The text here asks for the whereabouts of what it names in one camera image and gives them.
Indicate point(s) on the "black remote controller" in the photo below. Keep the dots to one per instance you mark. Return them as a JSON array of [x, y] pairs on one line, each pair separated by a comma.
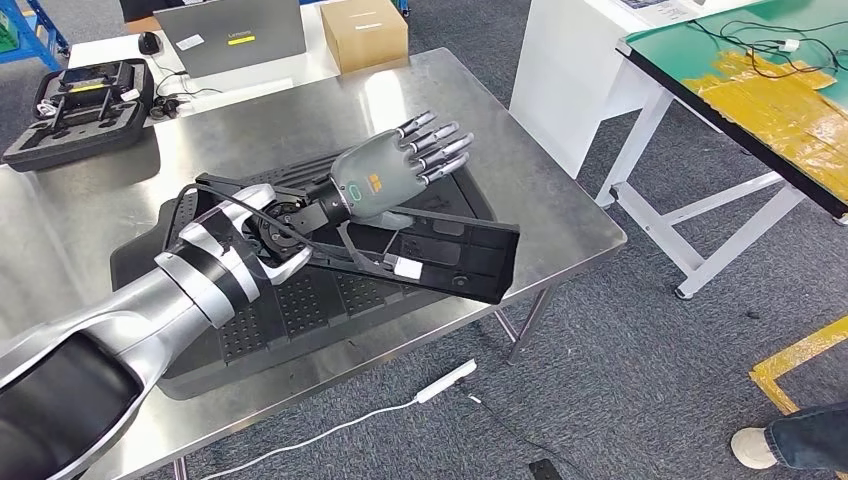
[[93, 76]]

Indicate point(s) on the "white cabinet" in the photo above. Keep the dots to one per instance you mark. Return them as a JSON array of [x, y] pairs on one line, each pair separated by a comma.
[[563, 79]]

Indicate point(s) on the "brown cardboard box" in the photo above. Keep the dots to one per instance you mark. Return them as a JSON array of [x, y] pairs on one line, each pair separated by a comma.
[[364, 40]]

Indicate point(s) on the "person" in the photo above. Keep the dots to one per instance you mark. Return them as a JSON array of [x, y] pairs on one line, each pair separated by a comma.
[[808, 437]]

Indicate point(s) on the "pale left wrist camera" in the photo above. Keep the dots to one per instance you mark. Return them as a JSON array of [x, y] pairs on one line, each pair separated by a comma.
[[409, 268]]

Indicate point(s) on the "black foam equipment case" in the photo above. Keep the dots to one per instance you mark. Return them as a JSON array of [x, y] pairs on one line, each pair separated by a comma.
[[79, 142]]

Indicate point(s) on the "white power strip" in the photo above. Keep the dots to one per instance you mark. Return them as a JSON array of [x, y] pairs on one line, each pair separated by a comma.
[[447, 381]]

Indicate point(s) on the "white printed paper sheet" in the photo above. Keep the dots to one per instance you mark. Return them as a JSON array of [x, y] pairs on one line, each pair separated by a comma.
[[662, 10]]

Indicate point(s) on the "green top work table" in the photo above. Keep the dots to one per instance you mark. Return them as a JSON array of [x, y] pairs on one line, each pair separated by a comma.
[[662, 46]]

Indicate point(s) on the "yellow tape patch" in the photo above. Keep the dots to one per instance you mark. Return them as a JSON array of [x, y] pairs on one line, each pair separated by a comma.
[[782, 112]]

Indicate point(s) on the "black plastic bracket plate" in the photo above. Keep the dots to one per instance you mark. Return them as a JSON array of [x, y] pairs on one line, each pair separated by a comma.
[[464, 258]]

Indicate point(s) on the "small white adapter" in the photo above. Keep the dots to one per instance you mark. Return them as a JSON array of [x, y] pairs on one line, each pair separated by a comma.
[[790, 45]]

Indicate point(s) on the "black floor device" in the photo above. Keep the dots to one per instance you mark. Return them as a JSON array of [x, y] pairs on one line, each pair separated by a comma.
[[544, 472]]

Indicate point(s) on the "blue metal shelf rack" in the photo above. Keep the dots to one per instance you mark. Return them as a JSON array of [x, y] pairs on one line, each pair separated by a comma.
[[53, 36]]

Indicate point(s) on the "black computer mouse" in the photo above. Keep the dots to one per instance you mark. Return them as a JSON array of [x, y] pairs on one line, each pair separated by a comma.
[[149, 43]]

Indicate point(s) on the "white desk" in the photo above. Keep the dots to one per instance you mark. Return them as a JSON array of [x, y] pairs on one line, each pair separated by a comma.
[[232, 86]]

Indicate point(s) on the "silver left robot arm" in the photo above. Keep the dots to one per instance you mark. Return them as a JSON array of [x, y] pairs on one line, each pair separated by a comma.
[[132, 318]]

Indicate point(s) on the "grey laptop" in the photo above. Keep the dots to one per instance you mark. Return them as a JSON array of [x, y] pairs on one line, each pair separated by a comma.
[[278, 40]]

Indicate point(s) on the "large black perforated panel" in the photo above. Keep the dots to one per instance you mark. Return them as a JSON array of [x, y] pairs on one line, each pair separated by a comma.
[[298, 311]]

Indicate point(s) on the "yellow floor tape square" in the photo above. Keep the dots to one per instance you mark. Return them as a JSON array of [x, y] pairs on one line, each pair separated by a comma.
[[795, 354]]

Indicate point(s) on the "stainless steel workbench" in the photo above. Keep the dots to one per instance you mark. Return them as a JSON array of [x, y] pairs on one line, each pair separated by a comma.
[[464, 106]]

